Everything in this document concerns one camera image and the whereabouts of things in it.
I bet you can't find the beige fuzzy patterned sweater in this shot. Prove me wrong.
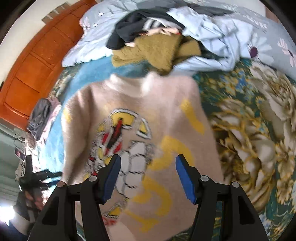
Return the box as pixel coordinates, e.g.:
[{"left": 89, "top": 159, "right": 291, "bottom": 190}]
[{"left": 62, "top": 72, "right": 223, "bottom": 240}]

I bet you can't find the person's left hand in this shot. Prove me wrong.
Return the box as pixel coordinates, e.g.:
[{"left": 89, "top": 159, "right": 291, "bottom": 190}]
[{"left": 25, "top": 189, "right": 44, "bottom": 211}]

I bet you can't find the green curtain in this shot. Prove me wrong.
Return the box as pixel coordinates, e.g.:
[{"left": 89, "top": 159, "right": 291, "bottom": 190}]
[{"left": 0, "top": 123, "right": 25, "bottom": 206}]

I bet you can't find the folded dark grey garment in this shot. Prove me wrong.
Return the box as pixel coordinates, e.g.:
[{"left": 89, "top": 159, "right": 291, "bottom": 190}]
[{"left": 27, "top": 98, "right": 52, "bottom": 141}]

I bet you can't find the folded pink garment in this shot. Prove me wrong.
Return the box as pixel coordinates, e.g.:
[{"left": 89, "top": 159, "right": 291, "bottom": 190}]
[{"left": 45, "top": 97, "right": 62, "bottom": 131}]

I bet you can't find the floral green gold bedspread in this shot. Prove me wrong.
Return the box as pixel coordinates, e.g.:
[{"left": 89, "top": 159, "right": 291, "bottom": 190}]
[{"left": 192, "top": 59, "right": 295, "bottom": 240}]

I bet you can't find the orange wooden headboard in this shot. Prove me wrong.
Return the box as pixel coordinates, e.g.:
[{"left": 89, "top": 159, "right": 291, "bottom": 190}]
[{"left": 1, "top": 1, "right": 96, "bottom": 130}]

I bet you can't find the olive green knit sweater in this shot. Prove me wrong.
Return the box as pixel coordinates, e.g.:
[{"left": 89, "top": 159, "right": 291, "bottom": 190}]
[{"left": 111, "top": 34, "right": 202, "bottom": 75}]

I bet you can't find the light blue floral quilt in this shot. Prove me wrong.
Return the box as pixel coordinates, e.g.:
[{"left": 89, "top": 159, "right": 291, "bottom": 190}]
[{"left": 62, "top": 1, "right": 295, "bottom": 78}]

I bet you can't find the black striped garment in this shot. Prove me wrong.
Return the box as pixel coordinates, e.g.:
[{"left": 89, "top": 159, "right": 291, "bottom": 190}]
[{"left": 106, "top": 8, "right": 185, "bottom": 50}]

